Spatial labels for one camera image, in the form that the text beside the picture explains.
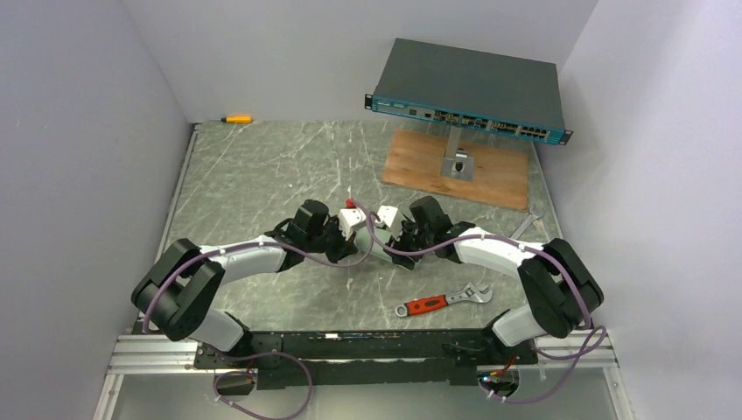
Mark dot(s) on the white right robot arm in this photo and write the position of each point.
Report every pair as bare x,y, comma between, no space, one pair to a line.
561,293

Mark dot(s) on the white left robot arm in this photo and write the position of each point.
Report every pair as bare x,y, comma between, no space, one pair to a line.
177,293

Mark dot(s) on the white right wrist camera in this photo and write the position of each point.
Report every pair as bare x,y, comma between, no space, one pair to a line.
391,219

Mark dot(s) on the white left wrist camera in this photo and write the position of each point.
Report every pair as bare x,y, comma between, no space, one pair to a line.
351,220

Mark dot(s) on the wooden base board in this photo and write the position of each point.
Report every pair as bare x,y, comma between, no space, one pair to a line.
500,177

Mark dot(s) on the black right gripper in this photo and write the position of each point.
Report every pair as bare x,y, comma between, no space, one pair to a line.
402,247

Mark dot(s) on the silver open end spanner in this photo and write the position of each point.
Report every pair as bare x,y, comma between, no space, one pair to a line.
533,215

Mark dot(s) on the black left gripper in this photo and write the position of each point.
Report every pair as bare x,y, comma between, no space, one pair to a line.
340,247

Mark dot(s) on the grey metal stand bracket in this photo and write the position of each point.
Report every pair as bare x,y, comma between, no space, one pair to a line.
457,163

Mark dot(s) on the red handled adjustable wrench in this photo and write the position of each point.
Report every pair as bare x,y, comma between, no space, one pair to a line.
478,294

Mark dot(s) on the mint green umbrella sleeve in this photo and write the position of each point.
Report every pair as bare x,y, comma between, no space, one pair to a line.
364,243

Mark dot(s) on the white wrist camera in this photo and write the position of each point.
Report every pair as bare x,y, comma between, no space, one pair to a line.
351,220
391,219

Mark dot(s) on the aluminium frame rail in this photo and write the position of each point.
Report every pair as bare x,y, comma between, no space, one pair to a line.
156,355

